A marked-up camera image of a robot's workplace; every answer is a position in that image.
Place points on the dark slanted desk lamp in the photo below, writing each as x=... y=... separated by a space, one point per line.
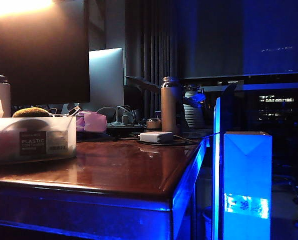
x=143 y=83

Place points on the large black monitor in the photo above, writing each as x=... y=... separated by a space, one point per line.
x=39 y=55

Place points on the silver usb connector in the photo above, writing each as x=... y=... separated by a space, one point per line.
x=75 y=109

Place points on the grey ribbed vase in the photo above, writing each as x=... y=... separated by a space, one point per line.
x=194 y=115

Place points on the small copper tin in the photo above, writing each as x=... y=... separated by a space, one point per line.
x=153 y=123

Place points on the brown wooden desk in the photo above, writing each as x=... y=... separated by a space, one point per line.
x=113 y=172

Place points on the white tumbler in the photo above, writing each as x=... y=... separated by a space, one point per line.
x=0 y=90

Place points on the blue lit acrylic panel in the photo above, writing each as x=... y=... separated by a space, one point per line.
x=216 y=162

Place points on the metal thermos bottle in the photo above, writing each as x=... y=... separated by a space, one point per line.
x=170 y=107

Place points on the translucent plastic box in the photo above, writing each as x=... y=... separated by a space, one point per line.
x=4 y=147

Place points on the tall cardboard box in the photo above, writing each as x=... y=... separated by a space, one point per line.
x=247 y=170

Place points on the black power strip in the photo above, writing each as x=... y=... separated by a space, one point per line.
x=125 y=128

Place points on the dark curtain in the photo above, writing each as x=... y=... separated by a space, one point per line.
x=151 y=37

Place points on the white power adapter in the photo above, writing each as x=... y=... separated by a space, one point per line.
x=155 y=137

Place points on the pink tissue pack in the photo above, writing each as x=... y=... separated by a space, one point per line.
x=96 y=122

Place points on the brown kiwi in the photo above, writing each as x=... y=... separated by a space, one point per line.
x=31 y=113

